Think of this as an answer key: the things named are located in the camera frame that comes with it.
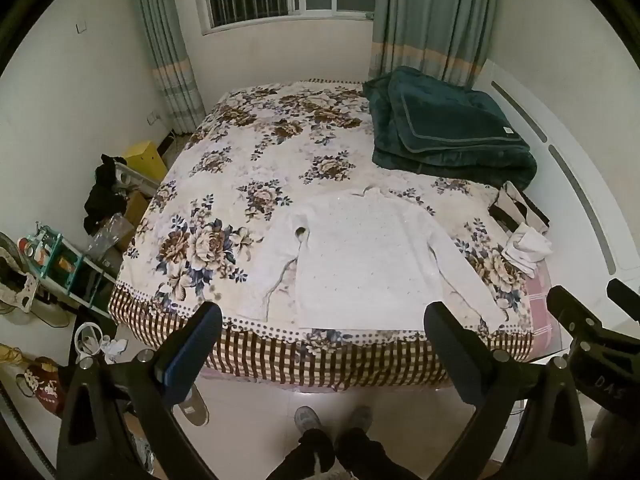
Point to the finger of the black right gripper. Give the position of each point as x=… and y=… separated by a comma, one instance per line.
x=575, y=309
x=624, y=297

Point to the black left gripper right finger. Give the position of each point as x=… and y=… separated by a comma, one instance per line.
x=550, y=442

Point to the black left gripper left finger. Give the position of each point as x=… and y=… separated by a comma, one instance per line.
x=94, y=441

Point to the white knit sweater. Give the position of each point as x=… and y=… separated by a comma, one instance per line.
x=365, y=260

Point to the red patterned bag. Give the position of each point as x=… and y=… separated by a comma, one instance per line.
x=42, y=381

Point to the white bed headboard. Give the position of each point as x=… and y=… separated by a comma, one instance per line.
x=591, y=240

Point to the white slipper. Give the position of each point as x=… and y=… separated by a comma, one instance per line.
x=194, y=408

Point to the white crumpled cloth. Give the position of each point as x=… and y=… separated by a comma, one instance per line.
x=526, y=248

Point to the teal storage shelf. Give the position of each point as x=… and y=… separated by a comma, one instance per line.
x=66, y=270

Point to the grey right shoe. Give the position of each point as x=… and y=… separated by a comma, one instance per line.
x=361, y=419

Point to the yellow box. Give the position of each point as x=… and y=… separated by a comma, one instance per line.
x=145, y=159

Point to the dark green folded blanket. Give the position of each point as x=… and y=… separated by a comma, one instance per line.
x=426, y=126

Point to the right green curtain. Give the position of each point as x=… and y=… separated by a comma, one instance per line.
x=445, y=39

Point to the green curtain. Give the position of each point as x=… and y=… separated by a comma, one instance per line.
x=170, y=63
x=445, y=39

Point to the left green curtain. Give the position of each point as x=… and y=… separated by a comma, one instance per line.
x=170, y=63

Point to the white wall socket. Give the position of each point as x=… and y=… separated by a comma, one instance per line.
x=152, y=118

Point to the white wall switch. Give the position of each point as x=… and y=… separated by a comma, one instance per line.
x=81, y=27

